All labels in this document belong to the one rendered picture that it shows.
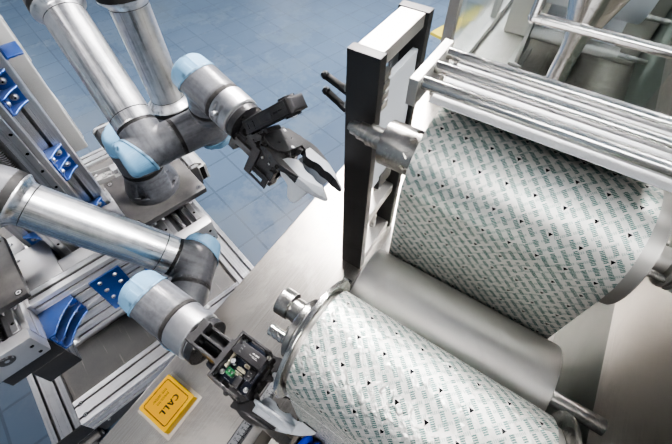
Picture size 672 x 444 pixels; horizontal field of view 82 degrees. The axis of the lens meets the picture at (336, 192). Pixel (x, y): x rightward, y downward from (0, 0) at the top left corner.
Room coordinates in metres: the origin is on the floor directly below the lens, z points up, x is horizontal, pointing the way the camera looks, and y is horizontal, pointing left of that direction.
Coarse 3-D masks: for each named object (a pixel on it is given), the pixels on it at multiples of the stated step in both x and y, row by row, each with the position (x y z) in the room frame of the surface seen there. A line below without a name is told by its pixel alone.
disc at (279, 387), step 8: (344, 280) 0.20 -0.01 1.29; (336, 288) 0.19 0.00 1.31; (344, 288) 0.20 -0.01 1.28; (328, 296) 0.17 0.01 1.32; (320, 304) 0.16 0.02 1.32; (312, 312) 0.15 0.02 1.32; (304, 320) 0.14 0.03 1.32; (312, 320) 0.15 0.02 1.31; (304, 328) 0.14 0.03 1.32; (296, 336) 0.13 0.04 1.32; (296, 344) 0.13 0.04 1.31; (288, 352) 0.12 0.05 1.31; (288, 360) 0.11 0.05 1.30; (280, 368) 0.11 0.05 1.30; (288, 368) 0.11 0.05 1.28; (280, 376) 0.10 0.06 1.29; (280, 384) 0.10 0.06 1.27; (280, 392) 0.09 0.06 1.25
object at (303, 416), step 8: (296, 408) 0.09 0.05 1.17; (304, 416) 0.09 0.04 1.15; (312, 416) 0.08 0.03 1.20; (312, 424) 0.08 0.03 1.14; (320, 424) 0.07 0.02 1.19; (320, 432) 0.07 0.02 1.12; (328, 432) 0.07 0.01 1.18; (320, 440) 0.08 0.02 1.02; (328, 440) 0.07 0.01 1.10; (336, 440) 0.06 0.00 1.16
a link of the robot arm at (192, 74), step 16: (176, 64) 0.59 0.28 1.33; (192, 64) 0.59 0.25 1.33; (208, 64) 0.60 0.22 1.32; (176, 80) 0.58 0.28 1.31; (192, 80) 0.56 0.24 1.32; (208, 80) 0.56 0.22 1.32; (224, 80) 0.57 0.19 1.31; (192, 96) 0.55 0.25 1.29; (208, 96) 0.53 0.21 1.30; (192, 112) 0.56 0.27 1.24; (208, 112) 0.53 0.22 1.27
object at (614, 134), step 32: (448, 64) 0.39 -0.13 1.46; (480, 64) 0.40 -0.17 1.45; (416, 96) 0.36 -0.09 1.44; (448, 96) 0.34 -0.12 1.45; (480, 96) 0.33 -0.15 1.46; (512, 96) 0.34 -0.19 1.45; (544, 96) 0.33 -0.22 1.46; (576, 96) 0.34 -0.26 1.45; (608, 96) 0.33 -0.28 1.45; (512, 128) 0.30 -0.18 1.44; (544, 128) 0.29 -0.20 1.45; (576, 128) 0.28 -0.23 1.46; (608, 128) 0.29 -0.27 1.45; (640, 128) 0.28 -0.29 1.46; (608, 160) 0.26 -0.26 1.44; (640, 160) 0.24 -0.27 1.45
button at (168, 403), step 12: (168, 384) 0.18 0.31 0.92; (180, 384) 0.18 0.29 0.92; (156, 396) 0.16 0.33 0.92; (168, 396) 0.16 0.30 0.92; (180, 396) 0.16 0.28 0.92; (192, 396) 0.16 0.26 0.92; (144, 408) 0.14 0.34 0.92; (156, 408) 0.14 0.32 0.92; (168, 408) 0.14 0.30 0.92; (180, 408) 0.14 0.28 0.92; (156, 420) 0.12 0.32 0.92; (168, 420) 0.12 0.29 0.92; (168, 432) 0.10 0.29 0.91
